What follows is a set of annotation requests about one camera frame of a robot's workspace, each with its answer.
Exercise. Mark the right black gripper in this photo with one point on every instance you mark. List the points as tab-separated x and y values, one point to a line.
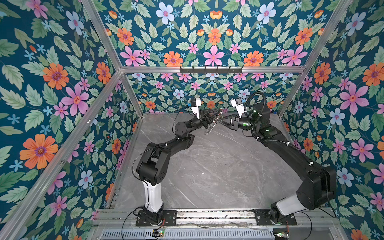
233	119

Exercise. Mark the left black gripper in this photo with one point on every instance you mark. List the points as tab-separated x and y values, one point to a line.
206	120

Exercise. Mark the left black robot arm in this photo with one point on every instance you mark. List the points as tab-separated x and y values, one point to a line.
153	165

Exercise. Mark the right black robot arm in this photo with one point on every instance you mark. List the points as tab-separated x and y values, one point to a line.
319	184

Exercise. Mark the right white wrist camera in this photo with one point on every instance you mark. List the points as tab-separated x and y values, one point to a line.
238	105

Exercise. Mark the black hook rail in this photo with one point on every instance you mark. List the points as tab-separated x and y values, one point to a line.
210	70

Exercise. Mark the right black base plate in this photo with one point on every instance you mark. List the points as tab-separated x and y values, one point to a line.
268	217

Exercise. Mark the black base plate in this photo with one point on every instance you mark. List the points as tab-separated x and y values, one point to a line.
168	218
268	217

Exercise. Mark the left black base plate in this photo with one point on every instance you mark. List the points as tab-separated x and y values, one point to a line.
168	218

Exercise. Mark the white slotted cable duct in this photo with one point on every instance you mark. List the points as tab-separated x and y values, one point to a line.
188	234

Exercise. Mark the aluminium front rail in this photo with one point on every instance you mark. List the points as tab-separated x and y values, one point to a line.
203	218

